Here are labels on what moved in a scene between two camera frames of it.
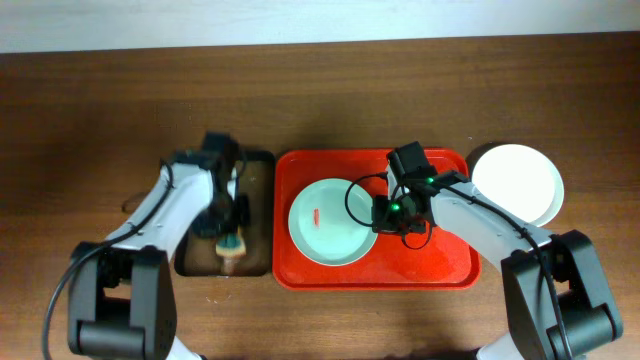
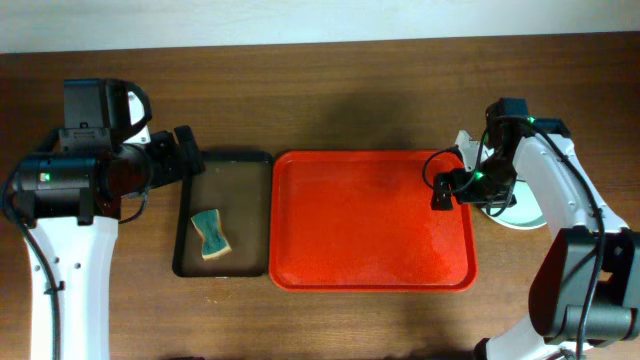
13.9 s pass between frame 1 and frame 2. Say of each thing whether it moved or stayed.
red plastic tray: stayed
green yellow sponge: moved
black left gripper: moved
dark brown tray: stayed
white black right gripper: moved
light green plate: moved
